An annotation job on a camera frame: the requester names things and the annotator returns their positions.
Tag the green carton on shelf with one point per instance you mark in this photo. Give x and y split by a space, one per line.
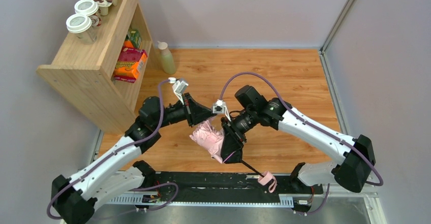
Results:
134 39

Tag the green squeeze bottle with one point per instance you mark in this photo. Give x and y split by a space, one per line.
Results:
167 59

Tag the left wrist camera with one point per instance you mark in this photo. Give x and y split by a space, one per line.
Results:
178 86

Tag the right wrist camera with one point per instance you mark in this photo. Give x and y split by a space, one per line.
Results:
220 107

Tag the white lidded jar rear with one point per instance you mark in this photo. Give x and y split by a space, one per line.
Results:
90 9

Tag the white lidded jar front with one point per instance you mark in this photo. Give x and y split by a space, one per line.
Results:
81 26

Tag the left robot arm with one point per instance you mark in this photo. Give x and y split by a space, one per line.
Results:
79 196

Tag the wooden shelf unit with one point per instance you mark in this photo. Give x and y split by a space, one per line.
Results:
82 73

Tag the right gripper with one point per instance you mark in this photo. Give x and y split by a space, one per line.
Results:
235 132

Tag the pink folding umbrella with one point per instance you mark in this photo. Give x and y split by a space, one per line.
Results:
208 137

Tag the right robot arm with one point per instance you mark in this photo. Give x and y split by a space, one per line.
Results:
352 159

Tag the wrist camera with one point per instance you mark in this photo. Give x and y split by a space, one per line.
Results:
220 107
178 86

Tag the white lidded jar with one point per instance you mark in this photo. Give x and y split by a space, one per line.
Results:
81 26
90 9

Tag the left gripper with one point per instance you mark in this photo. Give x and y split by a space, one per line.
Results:
190 106

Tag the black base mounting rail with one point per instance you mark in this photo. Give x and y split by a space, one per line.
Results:
221 190

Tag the orange pink snack box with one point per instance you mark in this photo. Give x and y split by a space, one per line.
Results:
129 64

